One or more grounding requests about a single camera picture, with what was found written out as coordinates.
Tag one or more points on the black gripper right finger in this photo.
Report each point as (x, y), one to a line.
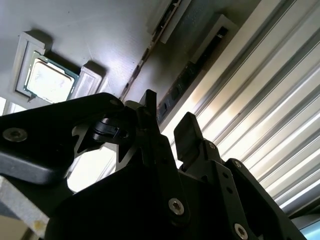
(190, 140)

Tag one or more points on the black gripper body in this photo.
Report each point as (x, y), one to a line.
(112, 212)

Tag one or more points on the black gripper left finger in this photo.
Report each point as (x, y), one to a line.
(50, 120)

